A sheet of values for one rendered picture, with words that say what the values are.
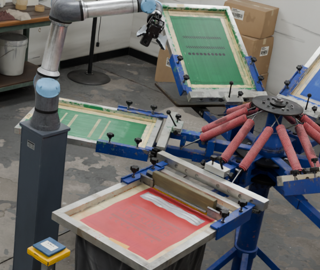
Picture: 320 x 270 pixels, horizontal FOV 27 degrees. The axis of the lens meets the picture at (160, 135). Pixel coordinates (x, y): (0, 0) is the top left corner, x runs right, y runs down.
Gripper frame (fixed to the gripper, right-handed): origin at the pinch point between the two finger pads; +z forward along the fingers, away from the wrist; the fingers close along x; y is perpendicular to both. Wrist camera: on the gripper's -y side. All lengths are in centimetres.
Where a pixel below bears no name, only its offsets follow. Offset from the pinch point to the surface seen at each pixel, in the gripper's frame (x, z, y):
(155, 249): 33, 77, -48
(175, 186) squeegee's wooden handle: 42, 31, -48
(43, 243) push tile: -13, 84, -62
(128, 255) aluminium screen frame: 20, 88, -46
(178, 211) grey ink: 46, 43, -51
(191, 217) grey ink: 52, 47, -48
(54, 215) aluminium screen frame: -10, 63, -65
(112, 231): 16, 67, -58
